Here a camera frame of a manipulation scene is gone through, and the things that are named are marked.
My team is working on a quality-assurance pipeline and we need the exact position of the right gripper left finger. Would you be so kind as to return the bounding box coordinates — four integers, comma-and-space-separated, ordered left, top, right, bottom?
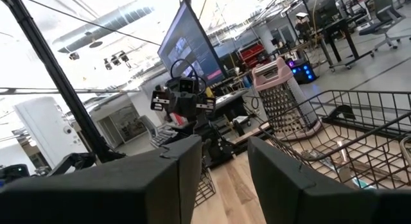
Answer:
0, 135, 202, 224

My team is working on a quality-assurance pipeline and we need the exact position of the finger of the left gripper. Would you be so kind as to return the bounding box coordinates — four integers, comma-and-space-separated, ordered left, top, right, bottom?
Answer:
150, 85, 168, 112
195, 97, 216, 115

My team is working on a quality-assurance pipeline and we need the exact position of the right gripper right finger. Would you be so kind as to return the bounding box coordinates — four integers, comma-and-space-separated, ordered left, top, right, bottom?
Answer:
247, 136, 411, 224

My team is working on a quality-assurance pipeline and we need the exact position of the red cardboard box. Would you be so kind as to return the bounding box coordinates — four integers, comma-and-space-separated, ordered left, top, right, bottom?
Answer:
169, 112, 189, 126

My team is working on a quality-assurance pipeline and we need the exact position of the computer keyboard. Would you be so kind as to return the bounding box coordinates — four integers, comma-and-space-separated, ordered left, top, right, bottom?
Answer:
150, 129, 178, 148

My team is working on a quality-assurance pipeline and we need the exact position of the large computer monitor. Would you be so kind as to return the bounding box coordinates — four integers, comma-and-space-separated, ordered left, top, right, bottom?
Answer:
156, 0, 229, 87

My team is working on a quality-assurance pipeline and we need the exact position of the red tool chest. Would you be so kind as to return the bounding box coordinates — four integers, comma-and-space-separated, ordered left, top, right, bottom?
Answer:
239, 43, 268, 69

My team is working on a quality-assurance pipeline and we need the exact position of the pink box grater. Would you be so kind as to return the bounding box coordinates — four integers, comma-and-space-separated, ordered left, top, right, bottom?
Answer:
251, 56, 322, 142

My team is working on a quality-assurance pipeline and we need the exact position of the computer with blue lights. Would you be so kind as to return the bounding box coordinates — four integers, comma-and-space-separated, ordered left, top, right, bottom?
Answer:
286, 58, 318, 85

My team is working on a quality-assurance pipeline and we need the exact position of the black rolling desk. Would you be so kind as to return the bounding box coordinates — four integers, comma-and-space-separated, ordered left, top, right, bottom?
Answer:
316, 0, 375, 73

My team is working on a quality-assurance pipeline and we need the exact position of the dark office chair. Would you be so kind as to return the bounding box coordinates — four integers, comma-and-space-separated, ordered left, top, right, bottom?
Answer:
358, 0, 411, 52

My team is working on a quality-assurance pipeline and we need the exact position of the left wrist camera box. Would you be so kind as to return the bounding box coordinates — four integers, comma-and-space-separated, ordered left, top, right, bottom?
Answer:
174, 76, 196, 94

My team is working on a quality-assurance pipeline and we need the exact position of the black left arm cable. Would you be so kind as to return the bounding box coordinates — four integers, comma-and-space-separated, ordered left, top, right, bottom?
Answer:
169, 58, 200, 90

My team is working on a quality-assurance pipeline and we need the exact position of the black wire basket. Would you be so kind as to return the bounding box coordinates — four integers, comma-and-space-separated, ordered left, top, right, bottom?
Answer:
193, 162, 216, 208
258, 90, 411, 190

